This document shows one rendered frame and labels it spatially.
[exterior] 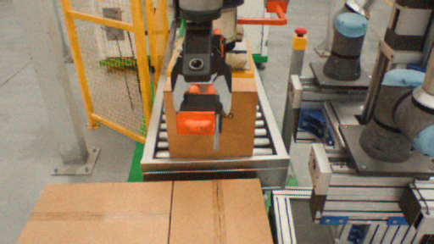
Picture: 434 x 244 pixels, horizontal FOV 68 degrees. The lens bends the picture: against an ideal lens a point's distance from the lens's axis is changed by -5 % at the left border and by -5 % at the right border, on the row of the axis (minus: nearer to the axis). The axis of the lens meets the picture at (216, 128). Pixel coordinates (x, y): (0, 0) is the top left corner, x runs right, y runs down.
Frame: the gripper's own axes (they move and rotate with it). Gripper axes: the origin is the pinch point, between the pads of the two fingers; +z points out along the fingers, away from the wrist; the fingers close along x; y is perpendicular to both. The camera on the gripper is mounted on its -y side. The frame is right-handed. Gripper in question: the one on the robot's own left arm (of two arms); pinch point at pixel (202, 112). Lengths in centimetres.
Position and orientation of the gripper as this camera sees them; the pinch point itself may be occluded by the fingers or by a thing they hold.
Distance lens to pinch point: 67.1
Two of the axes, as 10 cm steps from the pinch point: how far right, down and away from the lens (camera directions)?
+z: 0.0, 8.3, 5.6
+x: -10.0, -0.3, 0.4
